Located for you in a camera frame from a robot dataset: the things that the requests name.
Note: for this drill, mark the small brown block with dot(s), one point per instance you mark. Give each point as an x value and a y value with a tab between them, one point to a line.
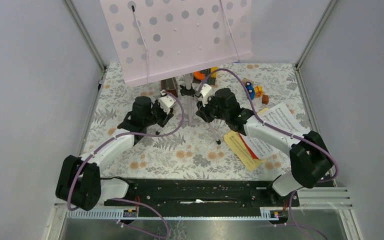
265	99

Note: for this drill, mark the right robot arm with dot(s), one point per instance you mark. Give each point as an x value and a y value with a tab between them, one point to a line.
308	154

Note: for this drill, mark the orange curved brick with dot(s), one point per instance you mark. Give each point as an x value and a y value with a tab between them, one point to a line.
199	75

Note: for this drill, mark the yellow sheet music page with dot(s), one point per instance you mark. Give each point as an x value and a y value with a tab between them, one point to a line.
234	142

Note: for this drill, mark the wooden block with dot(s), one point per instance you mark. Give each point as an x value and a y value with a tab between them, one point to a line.
247	82

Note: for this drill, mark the dark grey brick baseplate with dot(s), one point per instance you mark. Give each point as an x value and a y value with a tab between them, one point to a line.
206	71

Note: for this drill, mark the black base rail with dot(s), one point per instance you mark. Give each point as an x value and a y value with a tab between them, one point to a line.
206	198

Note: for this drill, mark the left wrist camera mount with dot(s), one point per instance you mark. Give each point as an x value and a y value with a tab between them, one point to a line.
166	103

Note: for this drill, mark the pink music stand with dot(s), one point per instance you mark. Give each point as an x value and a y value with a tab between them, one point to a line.
159	39

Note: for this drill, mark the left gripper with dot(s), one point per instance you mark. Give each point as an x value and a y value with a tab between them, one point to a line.
164	116

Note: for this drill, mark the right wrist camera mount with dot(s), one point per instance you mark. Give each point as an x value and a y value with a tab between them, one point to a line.
205	92

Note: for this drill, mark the brown metronome box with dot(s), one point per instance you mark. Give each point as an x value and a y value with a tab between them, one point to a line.
170	85

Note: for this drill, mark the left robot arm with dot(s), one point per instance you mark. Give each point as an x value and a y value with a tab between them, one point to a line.
80	183

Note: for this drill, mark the white sheet music page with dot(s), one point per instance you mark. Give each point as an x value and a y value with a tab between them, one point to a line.
278	126

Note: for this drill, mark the blue toy car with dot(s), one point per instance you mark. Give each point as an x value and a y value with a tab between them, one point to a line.
251	92

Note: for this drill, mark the yellow toy brick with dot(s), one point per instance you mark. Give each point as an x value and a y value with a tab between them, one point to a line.
213	73

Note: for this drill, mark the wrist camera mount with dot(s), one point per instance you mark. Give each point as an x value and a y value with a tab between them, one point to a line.
205	92
166	103

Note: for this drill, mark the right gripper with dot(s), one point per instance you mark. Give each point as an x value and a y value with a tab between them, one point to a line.
202	111

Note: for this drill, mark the floral table mat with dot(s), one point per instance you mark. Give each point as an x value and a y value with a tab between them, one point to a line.
190	152

